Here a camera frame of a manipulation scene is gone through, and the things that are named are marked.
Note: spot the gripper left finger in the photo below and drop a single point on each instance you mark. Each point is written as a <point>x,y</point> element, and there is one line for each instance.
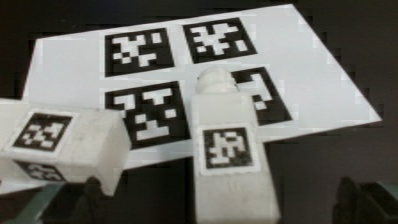
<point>29,216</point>

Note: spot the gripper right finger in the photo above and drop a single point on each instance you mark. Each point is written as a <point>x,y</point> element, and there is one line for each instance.
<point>366,204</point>

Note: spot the white table leg hidden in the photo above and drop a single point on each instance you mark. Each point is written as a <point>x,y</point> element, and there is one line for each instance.
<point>235,193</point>

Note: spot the white table leg back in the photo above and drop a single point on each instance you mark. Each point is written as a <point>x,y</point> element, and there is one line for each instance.
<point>64,146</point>

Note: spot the white marker sheet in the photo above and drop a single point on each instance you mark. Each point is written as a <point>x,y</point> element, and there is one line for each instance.
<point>127,69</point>

